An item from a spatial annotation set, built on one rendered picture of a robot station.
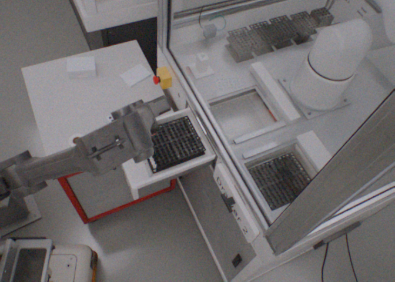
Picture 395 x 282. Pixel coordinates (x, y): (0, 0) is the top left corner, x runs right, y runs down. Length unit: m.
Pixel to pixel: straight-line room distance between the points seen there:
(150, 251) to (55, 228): 0.57
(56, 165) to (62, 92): 1.01
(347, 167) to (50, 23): 2.88
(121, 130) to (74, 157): 0.10
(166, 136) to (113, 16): 0.77
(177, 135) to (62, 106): 0.58
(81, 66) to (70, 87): 0.11
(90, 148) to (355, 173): 0.48
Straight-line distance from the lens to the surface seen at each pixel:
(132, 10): 1.90
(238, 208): 1.26
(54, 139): 1.58
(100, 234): 2.17
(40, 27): 3.25
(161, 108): 1.10
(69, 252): 1.89
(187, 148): 1.37
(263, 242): 1.24
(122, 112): 0.65
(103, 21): 1.89
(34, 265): 1.10
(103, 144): 0.63
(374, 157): 0.65
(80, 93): 1.70
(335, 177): 0.75
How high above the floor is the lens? 2.06
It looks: 58 degrees down
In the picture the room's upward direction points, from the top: 10 degrees clockwise
